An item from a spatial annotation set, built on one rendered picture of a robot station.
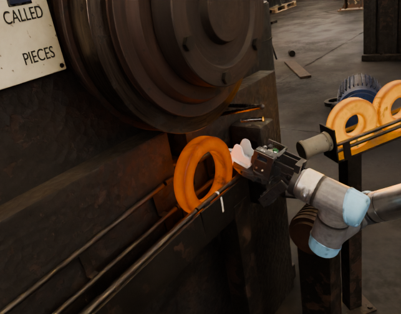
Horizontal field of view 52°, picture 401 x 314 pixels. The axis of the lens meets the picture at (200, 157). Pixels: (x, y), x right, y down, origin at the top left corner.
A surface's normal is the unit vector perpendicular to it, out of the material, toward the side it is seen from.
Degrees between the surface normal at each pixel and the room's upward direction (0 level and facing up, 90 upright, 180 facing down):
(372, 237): 0
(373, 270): 0
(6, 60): 90
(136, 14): 84
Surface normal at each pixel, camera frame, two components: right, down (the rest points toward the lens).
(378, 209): -0.82, 0.25
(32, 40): 0.77, 0.14
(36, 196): -0.16, -0.90
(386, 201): -0.90, -0.08
